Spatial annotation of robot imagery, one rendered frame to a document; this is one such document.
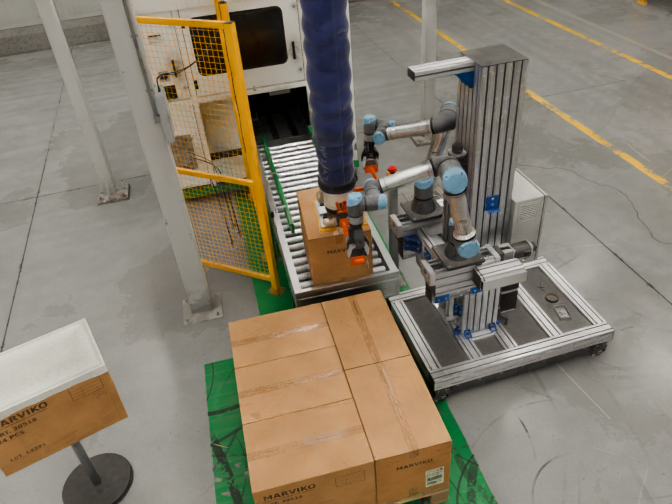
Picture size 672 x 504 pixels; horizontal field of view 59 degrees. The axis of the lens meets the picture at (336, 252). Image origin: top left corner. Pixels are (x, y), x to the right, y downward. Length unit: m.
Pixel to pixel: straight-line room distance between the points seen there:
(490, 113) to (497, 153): 0.25
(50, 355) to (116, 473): 0.99
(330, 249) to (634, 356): 2.16
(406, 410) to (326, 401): 0.43
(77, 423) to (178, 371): 1.23
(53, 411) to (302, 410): 1.21
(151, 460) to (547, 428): 2.40
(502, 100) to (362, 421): 1.77
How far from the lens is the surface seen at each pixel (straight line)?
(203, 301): 4.66
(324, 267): 3.80
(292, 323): 3.69
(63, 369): 3.16
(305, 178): 5.16
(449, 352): 3.94
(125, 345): 4.70
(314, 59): 3.08
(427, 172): 2.98
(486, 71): 3.05
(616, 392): 4.21
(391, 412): 3.19
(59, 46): 6.02
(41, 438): 3.30
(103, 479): 3.95
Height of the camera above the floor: 3.07
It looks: 37 degrees down
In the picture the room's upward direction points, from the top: 5 degrees counter-clockwise
